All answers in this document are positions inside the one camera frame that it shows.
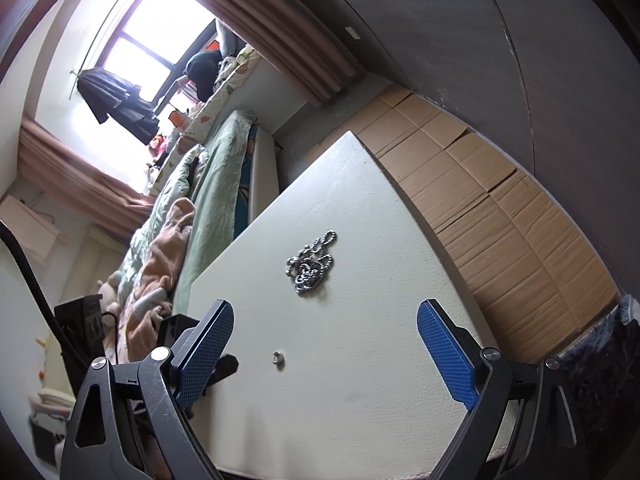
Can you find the grey wardrobe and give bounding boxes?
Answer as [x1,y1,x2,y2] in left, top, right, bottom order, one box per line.
[250,0,640,302]

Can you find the black bag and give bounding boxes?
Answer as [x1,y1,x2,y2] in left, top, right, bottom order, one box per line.
[185,50,224,104]

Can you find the silver ball chain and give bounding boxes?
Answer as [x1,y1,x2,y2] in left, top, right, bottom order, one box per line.
[286,229,339,297]

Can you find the black cardboard box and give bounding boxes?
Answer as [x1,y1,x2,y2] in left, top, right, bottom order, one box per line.
[157,314,239,392]

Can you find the grey pillow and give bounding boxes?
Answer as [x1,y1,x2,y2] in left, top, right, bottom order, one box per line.
[215,20,244,62]

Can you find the dark framed window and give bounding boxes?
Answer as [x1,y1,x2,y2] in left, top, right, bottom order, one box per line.
[87,0,222,117]

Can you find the beige plush toy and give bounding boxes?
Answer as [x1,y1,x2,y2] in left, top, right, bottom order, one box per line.
[97,270,124,312]

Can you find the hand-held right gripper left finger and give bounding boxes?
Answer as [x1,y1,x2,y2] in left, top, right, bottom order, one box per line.
[57,298,235,480]

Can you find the white leather table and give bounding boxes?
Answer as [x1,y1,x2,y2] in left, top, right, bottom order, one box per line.
[187,130,522,480]

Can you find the pink curtain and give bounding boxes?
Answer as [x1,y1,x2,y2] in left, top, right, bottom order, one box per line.
[125,0,364,109]
[17,115,159,242]

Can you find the pink fleece blanket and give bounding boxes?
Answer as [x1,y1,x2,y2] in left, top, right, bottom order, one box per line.
[122,197,197,361]

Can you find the dark hanging clothes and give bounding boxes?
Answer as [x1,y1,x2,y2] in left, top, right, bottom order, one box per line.
[76,67,161,144]

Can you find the patterned window seat cushion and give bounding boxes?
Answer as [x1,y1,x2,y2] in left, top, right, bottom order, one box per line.
[147,45,259,194]

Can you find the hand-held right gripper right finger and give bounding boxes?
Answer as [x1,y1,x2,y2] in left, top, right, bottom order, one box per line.
[416,298,596,480]

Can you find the pale green quilt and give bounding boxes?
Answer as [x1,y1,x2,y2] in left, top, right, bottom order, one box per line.
[120,144,209,282]

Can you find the metal curtain rod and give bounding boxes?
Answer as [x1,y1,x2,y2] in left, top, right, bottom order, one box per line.
[69,0,142,104]

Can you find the bed with green sheet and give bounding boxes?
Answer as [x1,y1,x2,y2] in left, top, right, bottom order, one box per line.
[120,109,281,361]

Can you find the cardboard floor sheets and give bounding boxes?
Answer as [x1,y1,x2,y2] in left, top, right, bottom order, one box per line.
[350,82,621,357]

